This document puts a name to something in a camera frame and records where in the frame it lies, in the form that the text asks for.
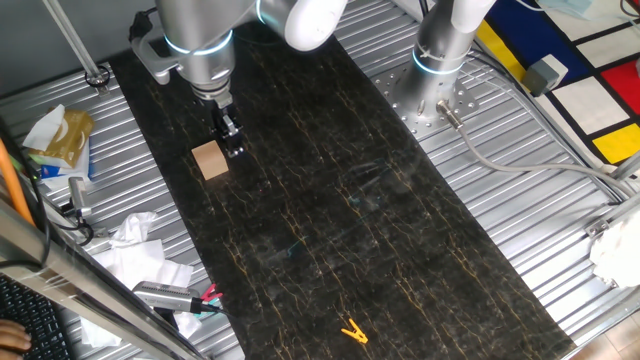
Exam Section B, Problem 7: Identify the aluminium frame beam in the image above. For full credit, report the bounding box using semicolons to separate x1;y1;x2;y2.
0;199;206;360

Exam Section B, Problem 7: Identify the blue white tissue pack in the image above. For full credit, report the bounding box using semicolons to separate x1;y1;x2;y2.
29;139;94;191

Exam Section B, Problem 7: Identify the orange pole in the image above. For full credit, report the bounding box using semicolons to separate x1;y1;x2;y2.
0;138;35;226

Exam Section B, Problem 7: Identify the grey box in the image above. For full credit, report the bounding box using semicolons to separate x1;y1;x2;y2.
522;53;570;98

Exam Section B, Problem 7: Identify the person's hand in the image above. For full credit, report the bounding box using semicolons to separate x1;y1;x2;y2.
0;319;32;360

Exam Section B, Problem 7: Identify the red clothespin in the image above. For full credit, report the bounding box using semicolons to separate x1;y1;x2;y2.
199;283;224;304

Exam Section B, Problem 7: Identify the light blue face mask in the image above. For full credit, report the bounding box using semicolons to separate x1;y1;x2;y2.
534;0;599;22

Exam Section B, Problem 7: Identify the yellow tissue pack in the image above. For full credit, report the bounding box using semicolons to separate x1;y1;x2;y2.
42;108;95;170

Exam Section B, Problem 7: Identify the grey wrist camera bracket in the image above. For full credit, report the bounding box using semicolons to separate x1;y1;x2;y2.
130;32;182;86

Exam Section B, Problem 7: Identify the white tissue sheet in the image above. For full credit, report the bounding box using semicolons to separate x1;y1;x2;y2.
22;103;67;152

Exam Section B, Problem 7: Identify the teal clothespin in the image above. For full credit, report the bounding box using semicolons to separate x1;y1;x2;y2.
195;297;222;316

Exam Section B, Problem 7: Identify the small wooden cube block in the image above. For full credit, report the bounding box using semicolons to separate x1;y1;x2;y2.
191;140;230;182

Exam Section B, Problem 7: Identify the colourful squares floor mat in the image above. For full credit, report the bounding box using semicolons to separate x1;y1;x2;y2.
474;0;640;166

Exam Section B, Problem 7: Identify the black camera cable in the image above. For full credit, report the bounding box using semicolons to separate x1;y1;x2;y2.
192;299;241;321

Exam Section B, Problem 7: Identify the white paper sheet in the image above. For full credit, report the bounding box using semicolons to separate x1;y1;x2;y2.
79;238;204;349

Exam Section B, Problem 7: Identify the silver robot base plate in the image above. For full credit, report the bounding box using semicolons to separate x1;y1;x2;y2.
372;64;481;141

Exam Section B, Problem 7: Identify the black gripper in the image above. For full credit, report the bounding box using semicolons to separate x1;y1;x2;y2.
197;93;245;158

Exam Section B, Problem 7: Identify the crumpled white tissue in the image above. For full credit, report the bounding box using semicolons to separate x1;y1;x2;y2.
109;211;159;249

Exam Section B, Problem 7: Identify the orange clothespin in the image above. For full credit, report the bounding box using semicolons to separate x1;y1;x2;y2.
340;318;370;345

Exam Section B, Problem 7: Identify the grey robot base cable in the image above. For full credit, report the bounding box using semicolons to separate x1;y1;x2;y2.
435;99;636;199

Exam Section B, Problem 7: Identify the white cloth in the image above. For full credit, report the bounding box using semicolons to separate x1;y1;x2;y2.
588;209;640;289

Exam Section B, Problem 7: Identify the metal pole with ring base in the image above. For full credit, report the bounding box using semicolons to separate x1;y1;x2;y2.
42;0;111;96

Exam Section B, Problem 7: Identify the silver depth camera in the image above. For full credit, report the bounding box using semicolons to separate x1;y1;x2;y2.
132;280;202;315

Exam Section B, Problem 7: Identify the black keyboard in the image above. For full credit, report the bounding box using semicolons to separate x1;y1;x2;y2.
0;274;71;360

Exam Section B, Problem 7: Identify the metal corner bracket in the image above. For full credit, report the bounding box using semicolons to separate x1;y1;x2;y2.
583;217;612;240

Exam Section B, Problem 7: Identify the black gold-veined marble mat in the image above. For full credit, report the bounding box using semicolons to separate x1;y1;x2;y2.
108;4;577;360

